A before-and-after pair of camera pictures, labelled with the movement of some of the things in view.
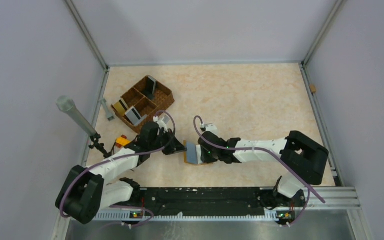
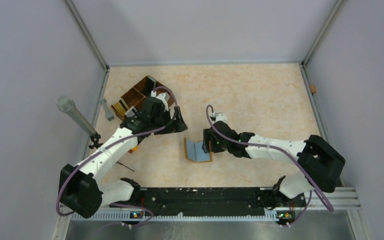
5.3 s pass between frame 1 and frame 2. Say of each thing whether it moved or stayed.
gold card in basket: stayed
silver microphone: stayed
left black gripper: moved
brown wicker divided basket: stayed
